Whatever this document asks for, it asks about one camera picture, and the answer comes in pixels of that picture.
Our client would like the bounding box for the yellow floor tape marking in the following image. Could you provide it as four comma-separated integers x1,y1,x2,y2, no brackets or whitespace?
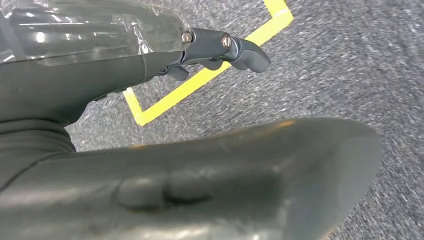
123,0,295,127

